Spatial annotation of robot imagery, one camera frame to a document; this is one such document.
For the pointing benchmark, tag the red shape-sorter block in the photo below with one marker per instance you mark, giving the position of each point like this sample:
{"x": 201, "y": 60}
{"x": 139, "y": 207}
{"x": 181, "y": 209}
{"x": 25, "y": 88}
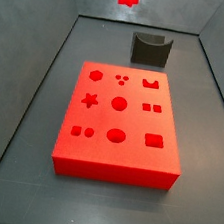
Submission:
{"x": 119, "y": 127}

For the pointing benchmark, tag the dark grey curved holder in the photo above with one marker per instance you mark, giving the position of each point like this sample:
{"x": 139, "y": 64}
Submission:
{"x": 151, "y": 50}

